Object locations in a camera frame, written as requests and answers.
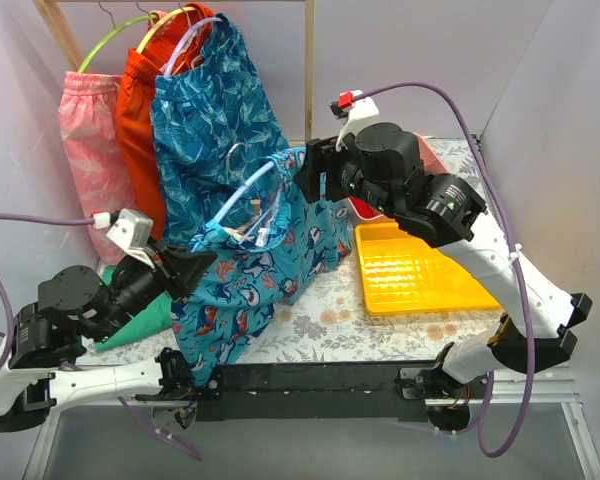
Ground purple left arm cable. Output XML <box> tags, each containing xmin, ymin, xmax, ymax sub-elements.
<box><xmin>0</xmin><ymin>212</ymin><xmax>204</xmax><ymax>461</ymax></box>

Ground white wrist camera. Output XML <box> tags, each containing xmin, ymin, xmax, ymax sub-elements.
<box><xmin>330</xmin><ymin>90</ymin><xmax>379</xmax><ymax>151</ymax></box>
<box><xmin>91</xmin><ymin>209</ymin><xmax>153</xmax><ymax>267</ymax></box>

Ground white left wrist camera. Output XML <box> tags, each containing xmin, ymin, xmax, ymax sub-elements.
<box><xmin>91</xmin><ymin>209</ymin><xmax>153</xmax><ymax>267</ymax></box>

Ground green folded cloth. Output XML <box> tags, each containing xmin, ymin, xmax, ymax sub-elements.
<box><xmin>95</xmin><ymin>294</ymin><xmax>171</xmax><ymax>352</ymax></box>

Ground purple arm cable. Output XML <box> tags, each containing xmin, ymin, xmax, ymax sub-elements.
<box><xmin>0</xmin><ymin>212</ymin><xmax>204</xmax><ymax>461</ymax></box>
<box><xmin>364</xmin><ymin>82</ymin><xmax>537</xmax><ymax>459</ymax></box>

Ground green hanger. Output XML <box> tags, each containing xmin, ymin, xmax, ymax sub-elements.
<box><xmin>77</xmin><ymin>13</ymin><xmax>159</xmax><ymax>75</ymax></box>

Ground orange shorts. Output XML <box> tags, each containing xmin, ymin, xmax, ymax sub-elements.
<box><xmin>116</xmin><ymin>3</ymin><xmax>214</xmax><ymax>239</ymax></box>

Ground blue shark print shorts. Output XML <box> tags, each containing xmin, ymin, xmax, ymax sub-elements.
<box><xmin>171</xmin><ymin>147</ymin><xmax>351</xmax><ymax>389</ymax></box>

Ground yellow plastic tray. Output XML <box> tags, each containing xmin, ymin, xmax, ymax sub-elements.
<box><xmin>355</xmin><ymin>222</ymin><xmax>500</xmax><ymax>316</ymax></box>

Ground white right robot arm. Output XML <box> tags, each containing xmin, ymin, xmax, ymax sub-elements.
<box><xmin>294</xmin><ymin>122</ymin><xmax>592</xmax><ymax>398</ymax></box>

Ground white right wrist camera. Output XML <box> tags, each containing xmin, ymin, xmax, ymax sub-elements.
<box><xmin>330</xmin><ymin>90</ymin><xmax>379</xmax><ymax>151</ymax></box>

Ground pink divided organizer box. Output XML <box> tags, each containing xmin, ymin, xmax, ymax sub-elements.
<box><xmin>347</xmin><ymin>134</ymin><xmax>448</xmax><ymax>224</ymax></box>

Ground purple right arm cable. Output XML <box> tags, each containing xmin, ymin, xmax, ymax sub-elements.
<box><xmin>364</xmin><ymin>82</ymin><xmax>537</xmax><ymax>459</ymax></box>

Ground translucent white hanger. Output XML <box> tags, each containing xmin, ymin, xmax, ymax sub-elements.
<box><xmin>163</xmin><ymin>16</ymin><xmax>223</xmax><ymax>77</ymax></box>

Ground wooden clothes rack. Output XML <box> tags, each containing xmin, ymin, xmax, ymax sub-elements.
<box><xmin>33</xmin><ymin>1</ymin><xmax>316</xmax><ymax>146</ymax></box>

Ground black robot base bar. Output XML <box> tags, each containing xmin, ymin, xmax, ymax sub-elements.
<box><xmin>134</xmin><ymin>363</ymin><xmax>494</xmax><ymax>434</ymax></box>

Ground teal leaf print shorts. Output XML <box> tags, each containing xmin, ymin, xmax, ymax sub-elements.
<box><xmin>150</xmin><ymin>14</ymin><xmax>288</xmax><ymax>245</ymax></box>

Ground pink patterned shorts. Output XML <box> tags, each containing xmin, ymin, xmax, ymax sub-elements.
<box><xmin>57</xmin><ymin>70</ymin><xmax>151</xmax><ymax>267</ymax></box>

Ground yellow hanger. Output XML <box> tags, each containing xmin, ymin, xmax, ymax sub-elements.
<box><xmin>135</xmin><ymin>6</ymin><xmax>197</xmax><ymax>54</ymax></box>

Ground floral table mat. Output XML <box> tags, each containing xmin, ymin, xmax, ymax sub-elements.
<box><xmin>78</xmin><ymin>138</ymin><xmax>501</xmax><ymax>366</ymax></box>

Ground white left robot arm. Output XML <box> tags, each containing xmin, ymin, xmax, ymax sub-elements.
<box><xmin>0</xmin><ymin>241</ymin><xmax>217</xmax><ymax>433</ymax></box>

